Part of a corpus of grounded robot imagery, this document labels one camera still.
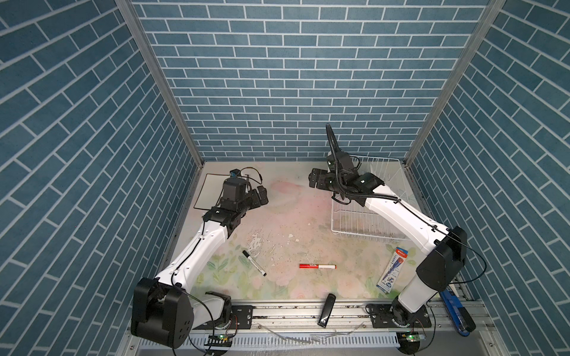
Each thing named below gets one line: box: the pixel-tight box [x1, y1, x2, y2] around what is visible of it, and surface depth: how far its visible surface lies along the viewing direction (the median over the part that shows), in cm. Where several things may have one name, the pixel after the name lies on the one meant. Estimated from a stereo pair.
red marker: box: [299, 264, 337, 270], surface depth 86 cm
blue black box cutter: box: [439, 288, 477, 336], surface depth 74 cm
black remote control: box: [317, 292, 337, 329], surface depth 74 cm
